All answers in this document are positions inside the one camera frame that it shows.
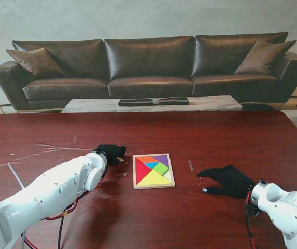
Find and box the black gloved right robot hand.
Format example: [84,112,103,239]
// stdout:
[196,164,256,200]

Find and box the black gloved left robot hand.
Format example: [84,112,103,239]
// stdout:
[95,144,127,167]

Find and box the red large tangram triangle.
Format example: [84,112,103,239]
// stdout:
[135,158,153,185]

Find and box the orange tangram parallelogram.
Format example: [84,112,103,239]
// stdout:
[135,155,158,163]

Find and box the yellow large tangram triangle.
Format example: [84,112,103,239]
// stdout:
[137,170,172,186]

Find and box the green tangram square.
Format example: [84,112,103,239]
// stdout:
[152,162,170,177]

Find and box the purple medium tangram triangle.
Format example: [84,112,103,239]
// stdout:
[153,155,170,169]

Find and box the wooden square puzzle tray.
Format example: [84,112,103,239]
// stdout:
[132,153,176,190]

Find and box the marble coffee table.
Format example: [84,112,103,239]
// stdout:
[61,95,243,113]

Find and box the long black decorative tray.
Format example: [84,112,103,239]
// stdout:
[118,98,190,107]

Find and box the dark brown leather sofa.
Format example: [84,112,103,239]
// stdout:
[0,32,297,113]

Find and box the thin white strip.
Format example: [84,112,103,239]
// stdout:
[8,163,24,189]

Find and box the brown sofa cushion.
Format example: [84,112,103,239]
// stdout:
[5,48,66,78]
[234,39,297,75]

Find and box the red black right arm cable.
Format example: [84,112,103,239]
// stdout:
[244,191,259,249]

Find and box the red black arm cable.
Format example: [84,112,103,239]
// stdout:
[244,191,259,249]
[21,165,109,249]

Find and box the red black left arm cable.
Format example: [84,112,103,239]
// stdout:
[21,165,109,249]

